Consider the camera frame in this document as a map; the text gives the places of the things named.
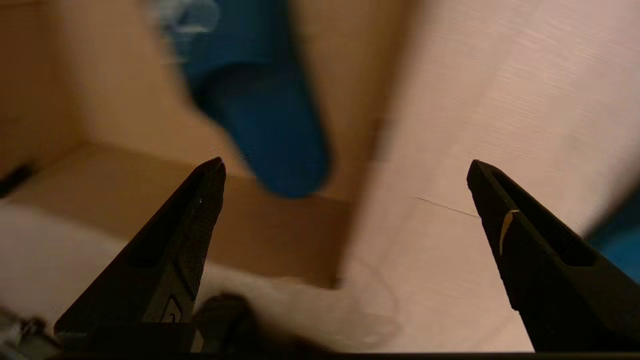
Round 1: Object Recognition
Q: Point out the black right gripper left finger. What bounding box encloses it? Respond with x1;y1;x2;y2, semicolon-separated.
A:
54;157;227;336

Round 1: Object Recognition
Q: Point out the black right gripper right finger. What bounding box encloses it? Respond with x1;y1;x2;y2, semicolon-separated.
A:
466;160;640;351

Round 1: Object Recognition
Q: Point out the brown cardboard shoe box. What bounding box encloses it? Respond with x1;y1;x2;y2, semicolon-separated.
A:
0;0;416;291

